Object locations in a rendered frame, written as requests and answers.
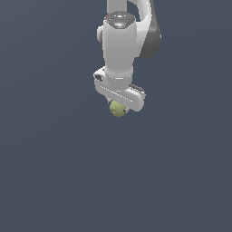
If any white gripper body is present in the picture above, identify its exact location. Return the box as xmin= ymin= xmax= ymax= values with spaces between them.
xmin=92 ymin=66 xmax=147 ymax=112

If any small olive green ball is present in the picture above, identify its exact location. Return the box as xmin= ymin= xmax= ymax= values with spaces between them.
xmin=109 ymin=100 xmax=128 ymax=118

